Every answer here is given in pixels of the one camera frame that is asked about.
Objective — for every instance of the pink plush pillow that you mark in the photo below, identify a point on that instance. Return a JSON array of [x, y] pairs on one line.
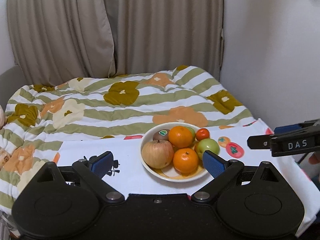
[[2, 117]]

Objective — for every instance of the small red-orange tangerine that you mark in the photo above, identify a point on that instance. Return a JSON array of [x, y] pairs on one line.
[[202, 133]]

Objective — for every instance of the large green apple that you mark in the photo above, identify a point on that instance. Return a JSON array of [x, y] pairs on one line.
[[207, 145]]

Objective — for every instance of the orange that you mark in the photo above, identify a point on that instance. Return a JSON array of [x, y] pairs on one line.
[[185, 160], [180, 137]]

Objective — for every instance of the small patterned pouch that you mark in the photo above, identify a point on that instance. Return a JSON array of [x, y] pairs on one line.
[[4, 157]]

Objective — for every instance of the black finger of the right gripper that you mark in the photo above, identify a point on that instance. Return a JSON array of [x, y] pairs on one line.
[[259, 142], [288, 128]]

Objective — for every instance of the red yellow apple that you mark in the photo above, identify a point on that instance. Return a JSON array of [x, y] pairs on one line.
[[157, 154]]

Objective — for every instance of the white fruit-print cloth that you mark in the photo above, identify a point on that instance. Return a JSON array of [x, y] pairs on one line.
[[134, 178]]

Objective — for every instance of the beige curtain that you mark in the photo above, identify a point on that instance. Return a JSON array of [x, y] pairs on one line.
[[54, 41]]

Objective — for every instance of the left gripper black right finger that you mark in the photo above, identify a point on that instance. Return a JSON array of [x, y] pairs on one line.
[[223, 173]]

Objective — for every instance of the small green apple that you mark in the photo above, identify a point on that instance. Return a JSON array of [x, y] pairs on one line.
[[192, 132]]

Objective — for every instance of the orange in bowl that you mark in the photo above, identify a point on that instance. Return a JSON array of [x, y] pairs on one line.
[[180, 137]]

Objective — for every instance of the grey bed headboard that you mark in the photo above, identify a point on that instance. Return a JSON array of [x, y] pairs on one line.
[[11, 81]]

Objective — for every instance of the brown kiwi with sticker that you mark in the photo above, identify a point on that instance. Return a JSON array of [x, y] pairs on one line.
[[162, 134]]

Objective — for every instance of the person's hand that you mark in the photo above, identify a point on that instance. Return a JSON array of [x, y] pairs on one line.
[[315, 158]]

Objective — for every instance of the cream ceramic bowl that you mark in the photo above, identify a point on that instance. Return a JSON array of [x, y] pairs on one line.
[[169, 173]]

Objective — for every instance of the floral striped quilt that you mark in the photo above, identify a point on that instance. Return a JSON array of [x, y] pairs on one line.
[[39, 118]]

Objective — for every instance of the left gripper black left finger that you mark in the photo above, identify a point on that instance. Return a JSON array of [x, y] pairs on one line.
[[91, 173]]

